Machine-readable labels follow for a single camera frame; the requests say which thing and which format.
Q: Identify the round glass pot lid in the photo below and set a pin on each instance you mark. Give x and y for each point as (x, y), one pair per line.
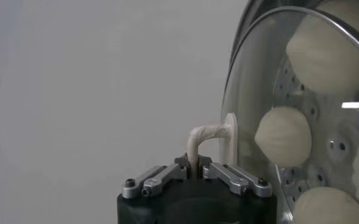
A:
(249, 91)

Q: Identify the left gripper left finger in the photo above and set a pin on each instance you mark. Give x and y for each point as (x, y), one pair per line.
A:
(161, 176)

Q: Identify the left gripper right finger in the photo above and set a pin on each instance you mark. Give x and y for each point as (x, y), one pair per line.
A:
(228, 175)

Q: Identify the stainless steel steamer basket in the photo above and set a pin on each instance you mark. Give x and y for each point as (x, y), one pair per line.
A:
(243, 24)

